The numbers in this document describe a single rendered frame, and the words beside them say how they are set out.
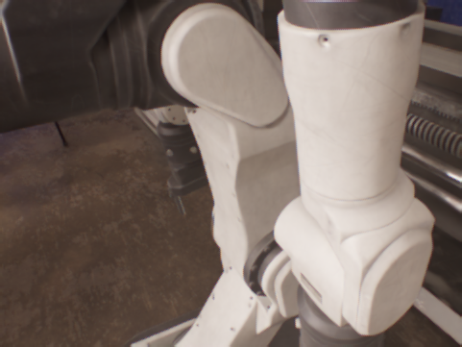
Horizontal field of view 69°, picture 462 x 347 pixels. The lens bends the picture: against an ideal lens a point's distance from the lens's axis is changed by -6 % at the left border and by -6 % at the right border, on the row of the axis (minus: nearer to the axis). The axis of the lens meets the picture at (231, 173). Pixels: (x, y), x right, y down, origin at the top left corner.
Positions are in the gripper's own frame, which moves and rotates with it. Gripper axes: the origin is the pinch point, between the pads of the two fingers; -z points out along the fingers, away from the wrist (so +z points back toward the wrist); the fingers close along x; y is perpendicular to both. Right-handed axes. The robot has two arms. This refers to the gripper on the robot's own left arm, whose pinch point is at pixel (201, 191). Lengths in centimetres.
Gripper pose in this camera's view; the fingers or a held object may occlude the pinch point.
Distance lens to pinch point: 76.9
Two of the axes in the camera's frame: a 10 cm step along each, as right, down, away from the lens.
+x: 8.7, -4.2, 2.7
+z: -1.8, -7.7, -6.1
